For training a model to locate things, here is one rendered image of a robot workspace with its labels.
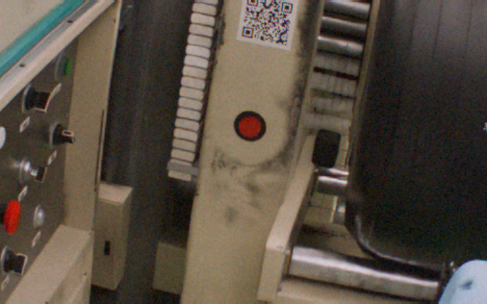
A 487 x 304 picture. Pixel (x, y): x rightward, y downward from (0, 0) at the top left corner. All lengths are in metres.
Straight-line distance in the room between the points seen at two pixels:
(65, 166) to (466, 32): 0.59
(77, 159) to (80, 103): 0.08
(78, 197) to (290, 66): 0.34
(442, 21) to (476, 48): 0.06
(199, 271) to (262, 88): 0.31
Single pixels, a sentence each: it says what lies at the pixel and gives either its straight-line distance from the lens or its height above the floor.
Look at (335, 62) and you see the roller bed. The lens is 2.05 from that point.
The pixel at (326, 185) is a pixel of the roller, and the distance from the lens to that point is 1.92.
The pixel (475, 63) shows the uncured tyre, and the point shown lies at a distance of 1.43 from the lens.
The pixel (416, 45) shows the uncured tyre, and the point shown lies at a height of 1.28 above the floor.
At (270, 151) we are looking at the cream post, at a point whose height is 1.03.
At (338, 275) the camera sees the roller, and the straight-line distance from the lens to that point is 1.67.
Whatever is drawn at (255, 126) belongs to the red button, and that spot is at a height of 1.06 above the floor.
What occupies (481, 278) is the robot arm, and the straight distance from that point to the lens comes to 0.85.
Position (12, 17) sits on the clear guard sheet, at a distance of 1.21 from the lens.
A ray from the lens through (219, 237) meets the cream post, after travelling 1.76.
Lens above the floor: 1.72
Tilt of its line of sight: 24 degrees down
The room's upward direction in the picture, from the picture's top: 9 degrees clockwise
